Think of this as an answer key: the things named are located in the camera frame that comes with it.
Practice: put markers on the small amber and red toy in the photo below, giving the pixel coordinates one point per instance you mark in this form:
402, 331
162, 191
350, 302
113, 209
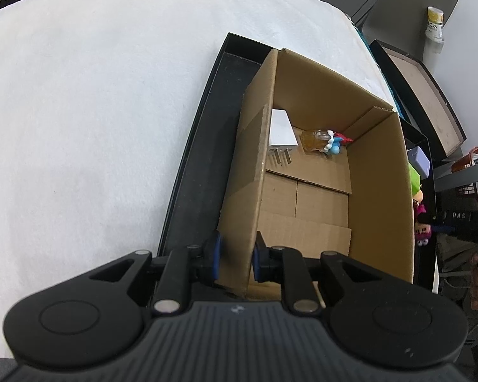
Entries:
314, 141

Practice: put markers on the yellow white tube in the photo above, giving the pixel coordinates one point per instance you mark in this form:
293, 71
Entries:
435, 24

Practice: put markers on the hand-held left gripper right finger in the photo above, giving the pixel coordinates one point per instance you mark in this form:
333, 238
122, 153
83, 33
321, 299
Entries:
256, 260

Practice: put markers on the black box with brown base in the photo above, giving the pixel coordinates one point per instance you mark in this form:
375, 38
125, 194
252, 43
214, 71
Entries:
422, 87

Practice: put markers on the brown cardboard box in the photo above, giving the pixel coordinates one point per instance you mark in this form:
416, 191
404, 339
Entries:
322, 95

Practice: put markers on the purple cube charger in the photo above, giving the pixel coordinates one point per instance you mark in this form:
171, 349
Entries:
420, 161

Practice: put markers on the grey metal desk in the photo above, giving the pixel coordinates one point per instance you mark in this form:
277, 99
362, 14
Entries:
462, 177

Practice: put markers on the black tray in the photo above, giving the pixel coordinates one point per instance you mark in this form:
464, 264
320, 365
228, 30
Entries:
201, 167

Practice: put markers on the white plug charger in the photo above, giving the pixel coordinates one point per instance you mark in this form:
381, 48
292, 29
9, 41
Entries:
281, 129

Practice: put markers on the red basket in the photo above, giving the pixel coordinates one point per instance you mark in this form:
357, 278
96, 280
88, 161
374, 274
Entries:
464, 163

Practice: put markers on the pink doll figure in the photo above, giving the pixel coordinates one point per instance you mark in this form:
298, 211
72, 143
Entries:
422, 229

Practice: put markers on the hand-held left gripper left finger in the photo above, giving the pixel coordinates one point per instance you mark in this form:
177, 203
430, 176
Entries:
218, 256

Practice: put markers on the green hexagonal box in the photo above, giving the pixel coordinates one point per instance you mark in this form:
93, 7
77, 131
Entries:
415, 181

